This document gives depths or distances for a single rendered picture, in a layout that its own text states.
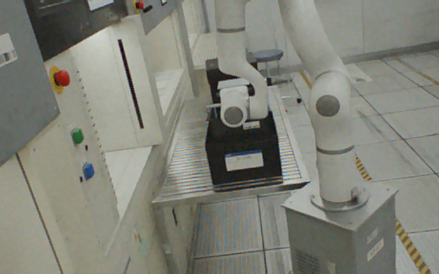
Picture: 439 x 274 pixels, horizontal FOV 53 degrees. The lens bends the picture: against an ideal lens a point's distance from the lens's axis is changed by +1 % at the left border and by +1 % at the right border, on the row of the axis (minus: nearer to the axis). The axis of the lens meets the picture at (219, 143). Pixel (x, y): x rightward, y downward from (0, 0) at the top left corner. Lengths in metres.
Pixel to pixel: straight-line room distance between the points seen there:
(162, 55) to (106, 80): 1.46
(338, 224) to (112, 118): 1.02
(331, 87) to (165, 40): 2.13
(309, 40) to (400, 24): 5.00
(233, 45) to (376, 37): 4.92
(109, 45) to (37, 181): 0.94
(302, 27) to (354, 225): 0.60
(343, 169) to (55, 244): 0.86
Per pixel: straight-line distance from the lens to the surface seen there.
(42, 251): 1.06
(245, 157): 1.63
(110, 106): 1.87
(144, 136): 1.88
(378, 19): 6.16
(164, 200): 1.66
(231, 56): 1.35
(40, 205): 1.00
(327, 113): 1.26
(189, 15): 4.71
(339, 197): 1.45
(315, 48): 1.30
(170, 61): 3.27
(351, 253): 1.43
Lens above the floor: 1.55
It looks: 23 degrees down
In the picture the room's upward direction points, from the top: 10 degrees counter-clockwise
